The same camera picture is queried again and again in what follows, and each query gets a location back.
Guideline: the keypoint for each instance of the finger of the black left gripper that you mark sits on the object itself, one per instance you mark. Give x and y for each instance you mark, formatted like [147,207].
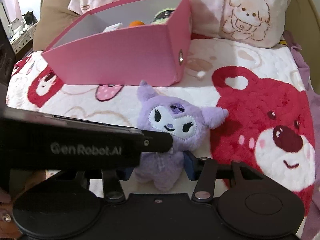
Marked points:
[154,141]

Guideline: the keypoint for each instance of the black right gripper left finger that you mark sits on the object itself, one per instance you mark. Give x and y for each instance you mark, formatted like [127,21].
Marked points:
[69,202]

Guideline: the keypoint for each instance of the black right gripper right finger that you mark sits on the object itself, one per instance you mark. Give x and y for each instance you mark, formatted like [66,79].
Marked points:
[246,200]

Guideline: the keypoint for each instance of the person left hand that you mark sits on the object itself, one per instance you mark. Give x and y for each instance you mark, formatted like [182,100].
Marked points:
[9,229]

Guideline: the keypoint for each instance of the white red bear blanket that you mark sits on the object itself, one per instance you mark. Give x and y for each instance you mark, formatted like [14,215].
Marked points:
[235,102]

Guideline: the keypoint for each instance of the pink cardboard storage box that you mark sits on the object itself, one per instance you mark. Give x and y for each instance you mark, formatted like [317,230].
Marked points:
[83,55]

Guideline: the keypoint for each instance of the cluttered side table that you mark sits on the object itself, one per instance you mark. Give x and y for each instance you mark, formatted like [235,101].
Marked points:
[19,32]

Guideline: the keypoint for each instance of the orange sponge egg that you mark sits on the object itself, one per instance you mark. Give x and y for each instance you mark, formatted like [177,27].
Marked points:
[136,23]

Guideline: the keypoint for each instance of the small white medicine box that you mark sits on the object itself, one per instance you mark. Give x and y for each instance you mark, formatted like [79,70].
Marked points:
[113,27]

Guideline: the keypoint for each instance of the green yarn ball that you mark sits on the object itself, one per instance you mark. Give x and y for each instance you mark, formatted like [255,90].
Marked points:
[163,16]

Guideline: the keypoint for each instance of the brown cushion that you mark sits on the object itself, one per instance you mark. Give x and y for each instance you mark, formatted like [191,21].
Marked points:
[55,18]

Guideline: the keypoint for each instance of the pink cartoon pillow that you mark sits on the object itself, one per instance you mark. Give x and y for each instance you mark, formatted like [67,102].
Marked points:
[259,23]

